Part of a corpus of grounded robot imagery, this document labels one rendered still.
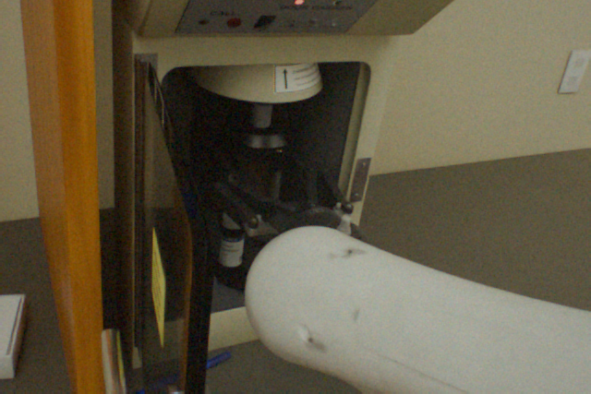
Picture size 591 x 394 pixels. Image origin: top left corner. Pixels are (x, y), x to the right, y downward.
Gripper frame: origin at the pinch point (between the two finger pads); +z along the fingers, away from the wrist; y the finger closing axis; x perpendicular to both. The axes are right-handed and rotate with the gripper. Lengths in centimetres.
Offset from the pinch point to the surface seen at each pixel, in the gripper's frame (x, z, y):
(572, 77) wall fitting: 5, 35, -103
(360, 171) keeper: -1.3, -6.8, -12.2
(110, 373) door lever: -0.5, -30.5, 25.0
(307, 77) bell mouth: -13.7, -3.6, -3.9
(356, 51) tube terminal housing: -18.1, -6.8, -8.2
